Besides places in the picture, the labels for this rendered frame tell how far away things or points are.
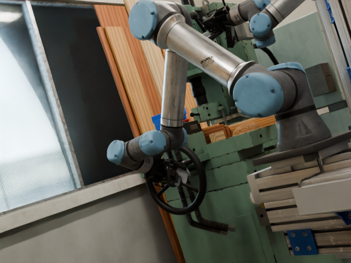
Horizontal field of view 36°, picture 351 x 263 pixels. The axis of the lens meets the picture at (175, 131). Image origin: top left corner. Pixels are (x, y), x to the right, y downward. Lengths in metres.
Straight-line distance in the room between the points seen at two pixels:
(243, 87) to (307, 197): 0.32
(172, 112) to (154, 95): 2.28
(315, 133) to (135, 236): 2.38
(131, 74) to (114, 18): 0.47
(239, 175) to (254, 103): 0.78
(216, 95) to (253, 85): 1.06
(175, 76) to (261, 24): 0.39
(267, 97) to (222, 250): 1.04
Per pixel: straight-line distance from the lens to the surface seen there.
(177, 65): 1.72
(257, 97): 1.38
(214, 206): 2.23
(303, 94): 1.51
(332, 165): 1.44
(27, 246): 3.14
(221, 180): 2.18
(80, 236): 3.38
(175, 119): 1.75
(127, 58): 3.90
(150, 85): 4.03
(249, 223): 2.16
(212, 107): 2.36
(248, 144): 2.09
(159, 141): 1.67
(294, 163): 1.51
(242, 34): 2.56
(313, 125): 1.50
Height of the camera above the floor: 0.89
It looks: 2 degrees up
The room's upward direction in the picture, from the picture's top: 17 degrees counter-clockwise
